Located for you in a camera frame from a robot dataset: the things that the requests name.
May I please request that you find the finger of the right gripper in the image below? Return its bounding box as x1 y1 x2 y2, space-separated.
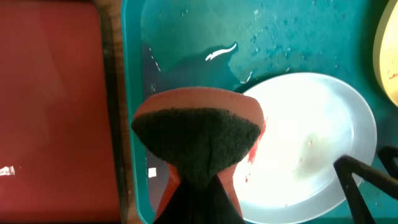
333 156 397 224
377 146 398 179

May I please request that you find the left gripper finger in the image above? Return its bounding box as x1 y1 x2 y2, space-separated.
154 176 245 224

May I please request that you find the white plate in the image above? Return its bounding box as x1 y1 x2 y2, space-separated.
233 73 377 223

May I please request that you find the green and pink sponge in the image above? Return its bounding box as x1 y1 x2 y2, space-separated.
131 87 265 220

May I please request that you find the black and red tray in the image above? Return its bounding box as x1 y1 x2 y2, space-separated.
1 1 126 223

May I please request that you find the green plate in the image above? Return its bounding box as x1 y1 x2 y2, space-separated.
373 0 397 106

